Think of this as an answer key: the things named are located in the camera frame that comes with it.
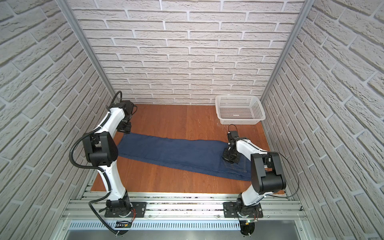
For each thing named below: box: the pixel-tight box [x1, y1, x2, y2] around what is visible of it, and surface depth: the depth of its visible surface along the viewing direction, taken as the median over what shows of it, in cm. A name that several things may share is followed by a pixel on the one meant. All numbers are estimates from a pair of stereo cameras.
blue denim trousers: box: [117, 132, 252, 182], surface depth 96 cm
